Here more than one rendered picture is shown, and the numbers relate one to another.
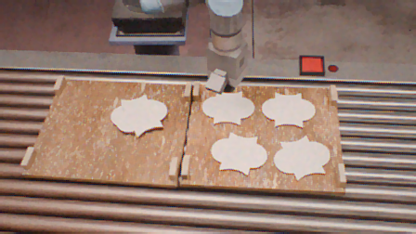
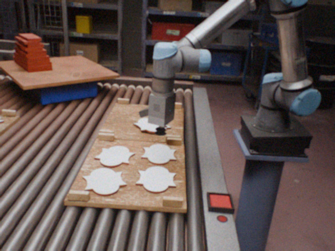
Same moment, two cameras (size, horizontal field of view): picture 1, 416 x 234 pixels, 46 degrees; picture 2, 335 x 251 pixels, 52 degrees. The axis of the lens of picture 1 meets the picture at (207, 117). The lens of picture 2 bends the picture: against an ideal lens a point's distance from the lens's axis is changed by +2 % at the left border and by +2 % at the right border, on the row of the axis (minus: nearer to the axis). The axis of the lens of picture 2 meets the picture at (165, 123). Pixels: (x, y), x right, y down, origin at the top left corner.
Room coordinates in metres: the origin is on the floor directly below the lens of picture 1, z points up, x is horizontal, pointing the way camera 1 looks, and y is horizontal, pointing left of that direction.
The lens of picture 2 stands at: (0.77, -1.14, 1.53)
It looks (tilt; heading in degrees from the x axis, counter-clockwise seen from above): 23 degrees down; 82
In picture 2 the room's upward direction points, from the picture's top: 4 degrees clockwise
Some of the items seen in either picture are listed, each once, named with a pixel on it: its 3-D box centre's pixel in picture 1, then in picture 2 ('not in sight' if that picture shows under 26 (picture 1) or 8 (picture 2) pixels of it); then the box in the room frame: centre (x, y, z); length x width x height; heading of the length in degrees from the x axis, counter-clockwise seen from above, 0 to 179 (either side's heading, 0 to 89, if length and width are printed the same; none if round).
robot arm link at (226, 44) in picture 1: (225, 34); (163, 83); (0.91, -0.06, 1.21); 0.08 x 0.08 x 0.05
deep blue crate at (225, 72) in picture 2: not in sight; (224, 61); (2.46, 4.26, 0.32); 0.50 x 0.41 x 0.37; 170
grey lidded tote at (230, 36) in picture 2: not in sight; (233, 35); (2.52, 4.21, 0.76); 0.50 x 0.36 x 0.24; 0
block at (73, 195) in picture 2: (341, 175); (79, 195); (0.65, -0.32, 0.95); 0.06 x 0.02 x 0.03; 172
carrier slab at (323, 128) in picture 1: (263, 134); (134, 169); (0.81, -0.15, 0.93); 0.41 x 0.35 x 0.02; 82
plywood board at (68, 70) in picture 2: not in sight; (57, 69); (0.41, 0.75, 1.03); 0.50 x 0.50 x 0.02; 31
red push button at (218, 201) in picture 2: (311, 66); (220, 202); (1.06, -0.33, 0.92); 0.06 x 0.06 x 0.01; 81
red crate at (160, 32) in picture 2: not in sight; (172, 30); (1.55, 4.34, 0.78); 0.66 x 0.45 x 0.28; 174
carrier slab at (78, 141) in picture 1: (113, 128); (145, 122); (0.87, 0.27, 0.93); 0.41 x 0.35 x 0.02; 80
